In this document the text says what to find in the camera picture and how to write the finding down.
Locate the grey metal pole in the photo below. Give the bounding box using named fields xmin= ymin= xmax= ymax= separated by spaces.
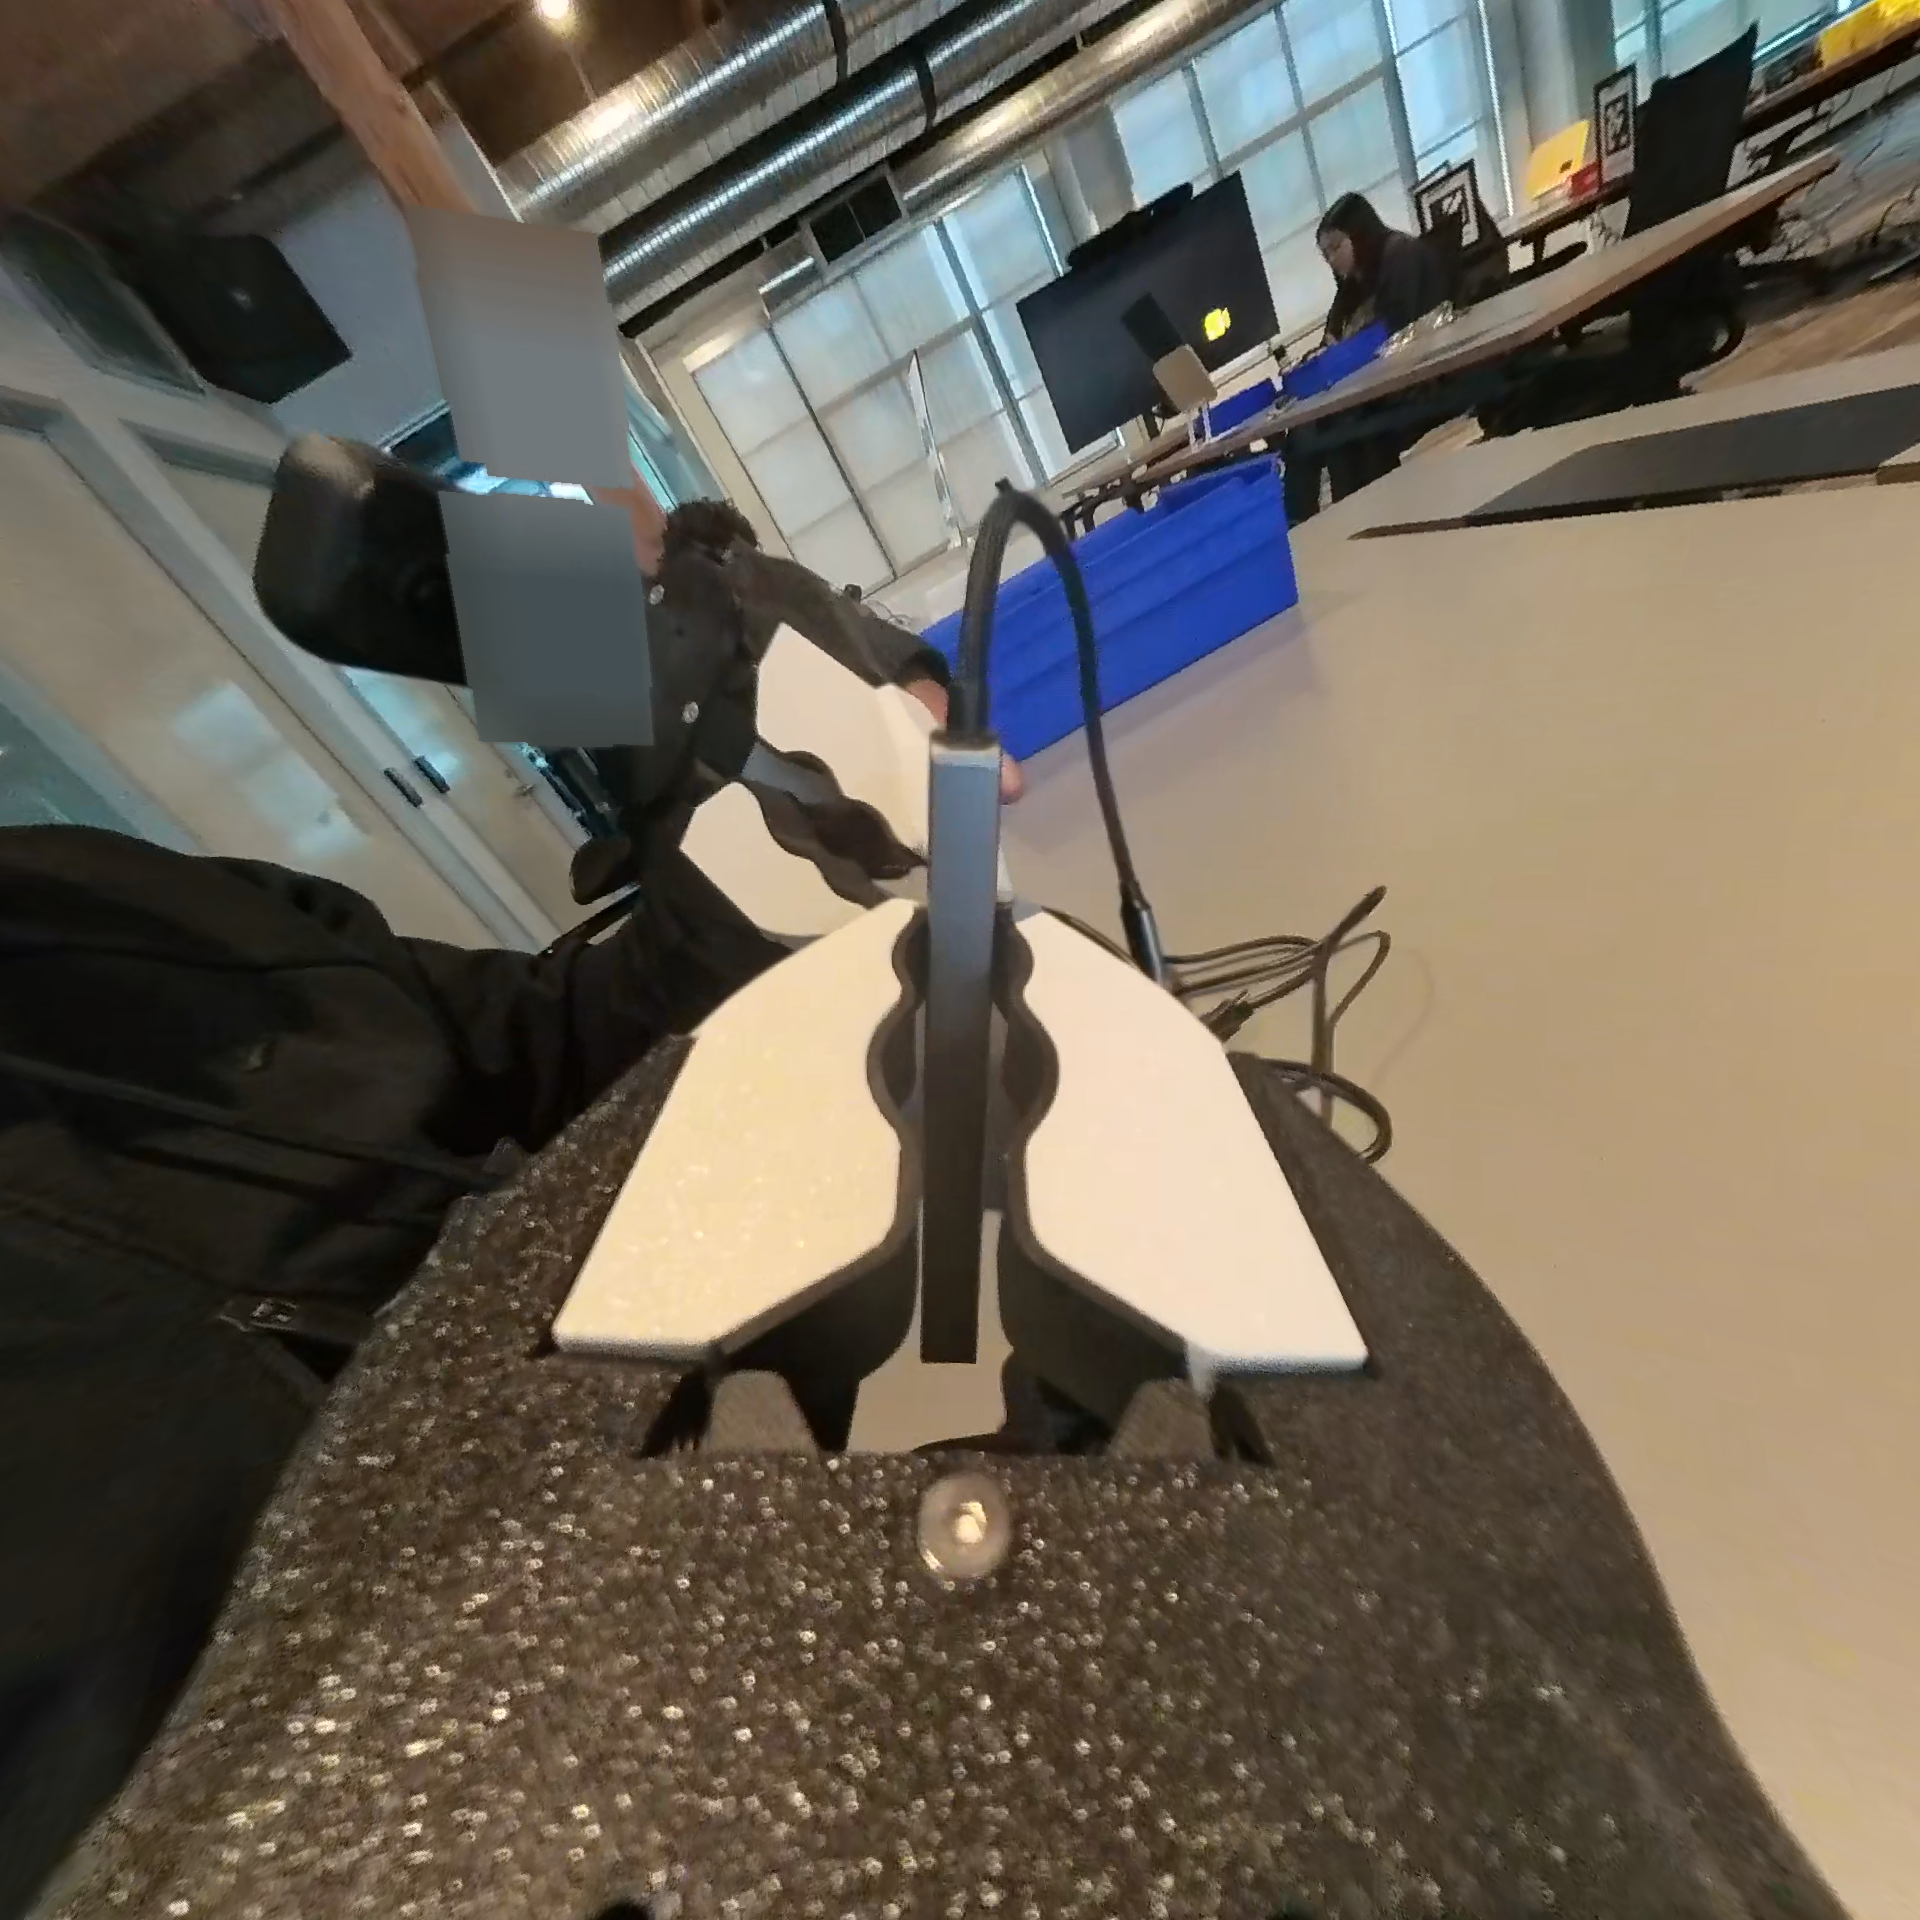
xmin=911 ymin=345 xmax=961 ymax=550

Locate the long wooden table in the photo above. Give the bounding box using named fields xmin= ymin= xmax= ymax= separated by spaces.
xmin=1059 ymin=146 xmax=1845 ymax=504

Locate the small silver stand device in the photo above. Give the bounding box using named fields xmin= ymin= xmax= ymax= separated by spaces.
xmin=1120 ymin=289 xmax=1217 ymax=420

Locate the large black monitor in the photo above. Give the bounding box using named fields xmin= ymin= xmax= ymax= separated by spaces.
xmin=1016 ymin=172 xmax=1280 ymax=457

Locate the large blue plastic bin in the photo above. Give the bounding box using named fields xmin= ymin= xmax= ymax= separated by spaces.
xmin=919 ymin=457 xmax=1302 ymax=763

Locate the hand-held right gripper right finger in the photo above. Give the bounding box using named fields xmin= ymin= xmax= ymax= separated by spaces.
xmin=987 ymin=897 xmax=1373 ymax=1370

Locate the black braided hub cable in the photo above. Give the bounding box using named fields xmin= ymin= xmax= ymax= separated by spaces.
xmin=953 ymin=479 xmax=1190 ymax=982

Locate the person's left forearm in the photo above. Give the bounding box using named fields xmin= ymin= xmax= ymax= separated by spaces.
xmin=660 ymin=500 xmax=953 ymax=694

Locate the silver air duct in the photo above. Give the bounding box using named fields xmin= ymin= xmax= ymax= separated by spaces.
xmin=493 ymin=0 xmax=961 ymax=241
xmin=600 ymin=0 xmax=1309 ymax=321

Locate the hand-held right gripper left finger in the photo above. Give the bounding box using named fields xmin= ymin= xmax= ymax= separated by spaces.
xmin=554 ymin=897 xmax=931 ymax=1370

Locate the thin black usb cable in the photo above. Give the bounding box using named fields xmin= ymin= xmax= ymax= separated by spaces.
xmin=1159 ymin=882 xmax=1401 ymax=1164

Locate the black air vent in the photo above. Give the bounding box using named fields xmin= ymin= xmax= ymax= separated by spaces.
xmin=765 ymin=196 xmax=902 ymax=280

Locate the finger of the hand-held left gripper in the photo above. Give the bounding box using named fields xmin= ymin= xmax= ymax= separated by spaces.
xmin=743 ymin=617 xmax=961 ymax=889
xmin=682 ymin=772 xmax=919 ymax=946

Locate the grey slim usb hub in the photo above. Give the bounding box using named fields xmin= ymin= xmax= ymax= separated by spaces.
xmin=919 ymin=735 xmax=1009 ymax=1365

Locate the person's left hand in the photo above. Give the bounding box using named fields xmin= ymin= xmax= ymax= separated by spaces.
xmin=897 ymin=673 xmax=1032 ymax=810

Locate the black office chair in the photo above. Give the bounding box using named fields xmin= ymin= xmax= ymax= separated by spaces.
xmin=1623 ymin=19 xmax=1763 ymax=378

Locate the black desk mat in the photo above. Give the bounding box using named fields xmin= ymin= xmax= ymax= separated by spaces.
xmin=1462 ymin=383 xmax=1920 ymax=531

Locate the large window wall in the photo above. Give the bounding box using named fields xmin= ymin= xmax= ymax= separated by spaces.
xmin=682 ymin=0 xmax=1623 ymax=580

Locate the black wall-mounted box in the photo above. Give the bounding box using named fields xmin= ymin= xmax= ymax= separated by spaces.
xmin=127 ymin=231 xmax=356 ymax=408

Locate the white framed glass door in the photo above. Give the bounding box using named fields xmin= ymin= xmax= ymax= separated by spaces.
xmin=0 ymin=206 xmax=660 ymax=946

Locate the person's black jacket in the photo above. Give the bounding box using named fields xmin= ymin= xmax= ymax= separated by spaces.
xmin=0 ymin=823 xmax=786 ymax=1920

